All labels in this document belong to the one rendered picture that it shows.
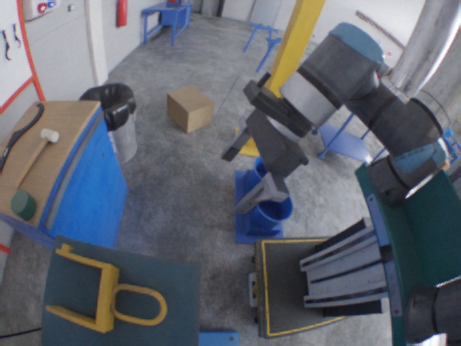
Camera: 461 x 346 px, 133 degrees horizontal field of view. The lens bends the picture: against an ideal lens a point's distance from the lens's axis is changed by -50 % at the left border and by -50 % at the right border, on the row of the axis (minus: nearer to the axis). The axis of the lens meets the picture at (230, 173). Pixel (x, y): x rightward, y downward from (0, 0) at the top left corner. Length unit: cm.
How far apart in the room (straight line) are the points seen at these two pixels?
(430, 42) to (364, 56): 36
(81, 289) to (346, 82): 66
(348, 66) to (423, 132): 17
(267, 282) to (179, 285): 91
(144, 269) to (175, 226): 117
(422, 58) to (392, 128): 32
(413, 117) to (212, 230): 154
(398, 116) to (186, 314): 57
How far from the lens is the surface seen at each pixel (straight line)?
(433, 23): 64
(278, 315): 136
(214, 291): 157
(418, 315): 66
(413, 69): 64
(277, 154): 29
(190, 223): 166
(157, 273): 50
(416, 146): 36
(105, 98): 193
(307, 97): 28
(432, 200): 78
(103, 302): 46
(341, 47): 30
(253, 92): 27
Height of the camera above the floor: 155
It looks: 52 degrees down
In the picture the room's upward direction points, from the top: 20 degrees clockwise
